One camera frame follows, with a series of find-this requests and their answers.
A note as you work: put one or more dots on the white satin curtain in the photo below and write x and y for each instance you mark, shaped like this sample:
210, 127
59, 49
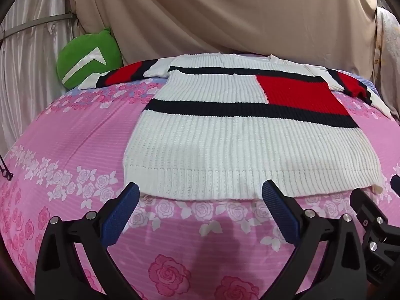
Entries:
28, 84

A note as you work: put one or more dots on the green pillow with white mark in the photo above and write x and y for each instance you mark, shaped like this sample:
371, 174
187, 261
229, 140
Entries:
81, 50

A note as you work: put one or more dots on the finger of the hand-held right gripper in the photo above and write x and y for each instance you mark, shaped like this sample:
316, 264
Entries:
364, 201
396, 185

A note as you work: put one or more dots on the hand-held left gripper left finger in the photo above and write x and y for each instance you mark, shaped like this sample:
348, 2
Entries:
122, 215

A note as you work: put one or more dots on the cream patterned curtain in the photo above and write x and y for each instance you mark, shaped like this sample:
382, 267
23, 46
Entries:
389, 53

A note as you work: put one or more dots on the beige draped curtain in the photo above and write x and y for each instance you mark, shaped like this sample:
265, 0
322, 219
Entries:
218, 15

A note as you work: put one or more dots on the white red navy knit sweater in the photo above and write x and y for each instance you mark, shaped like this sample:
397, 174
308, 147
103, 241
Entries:
218, 150

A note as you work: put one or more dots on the pink floral bed sheet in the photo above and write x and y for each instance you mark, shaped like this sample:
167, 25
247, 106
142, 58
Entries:
78, 150

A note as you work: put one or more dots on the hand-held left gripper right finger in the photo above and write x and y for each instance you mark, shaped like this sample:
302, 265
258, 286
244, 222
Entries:
281, 212

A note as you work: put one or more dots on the grey metal bar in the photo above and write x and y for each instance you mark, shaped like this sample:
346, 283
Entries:
31, 25

